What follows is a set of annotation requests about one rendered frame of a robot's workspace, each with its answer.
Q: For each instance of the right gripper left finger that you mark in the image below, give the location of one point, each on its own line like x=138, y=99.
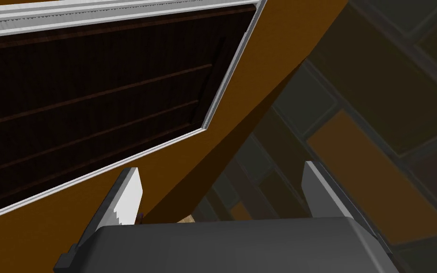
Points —
x=128, y=200

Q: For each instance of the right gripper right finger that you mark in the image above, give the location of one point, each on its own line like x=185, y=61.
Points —
x=322, y=197

